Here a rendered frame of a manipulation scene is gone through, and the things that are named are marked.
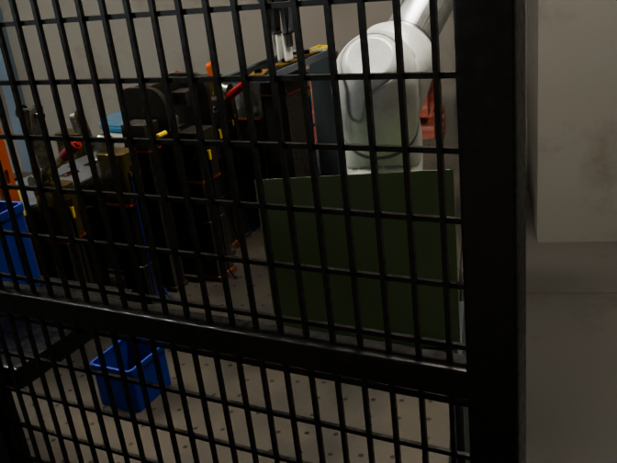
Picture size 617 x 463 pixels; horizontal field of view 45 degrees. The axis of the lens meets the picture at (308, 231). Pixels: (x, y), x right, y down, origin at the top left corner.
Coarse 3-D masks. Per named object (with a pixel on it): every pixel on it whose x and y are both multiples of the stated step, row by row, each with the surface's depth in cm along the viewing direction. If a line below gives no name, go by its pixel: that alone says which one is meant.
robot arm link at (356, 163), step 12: (420, 120) 155; (420, 132) 147; (420, 144) 148; (348, 156) 148; (360, 156) 145; (396, 156) 144; (420, 156) 149; (348, 168) 151; (360, 168) 148; (384, 168) 146; (396, 168) 146; (420, 168) 150
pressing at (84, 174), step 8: (120, 144) 202; (80, 160) 191; (96, 160) 190; (64, 168) 185; (80, 168) 184; (88, 168) 183; (96, 168) 181; (72, 176) 177; (80, 176) 176; (88, 176) 176; (16, 184) 177; (88, 184) 172; (32, 192) 169; (32, 200) 163; (32, 208) 158
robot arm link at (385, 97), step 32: (416, 0) 140; (448, 0) 142; (384, 32) 130; (416, 32) 135; (352, 64) 128; (384, 64) 126; (416, 64) 132; (352, 96) 130; (384, 96) 128; (416, 96) 133; (352, 128) 136; (384, 128) 134; (416, 128) 141
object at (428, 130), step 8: (432, 80) 348; (432, 88) 352; (432, 96) 354; (312, 104) 337; (424, 104) 325; (432, 104) 349; (312, 112) 338; (424, 112) 326; (432, 112) 336; (424, 120) 330; (432, 120) 329; (424, 128) 331; (432, 128) 331; (424, 136) 333; (432, 136) 332
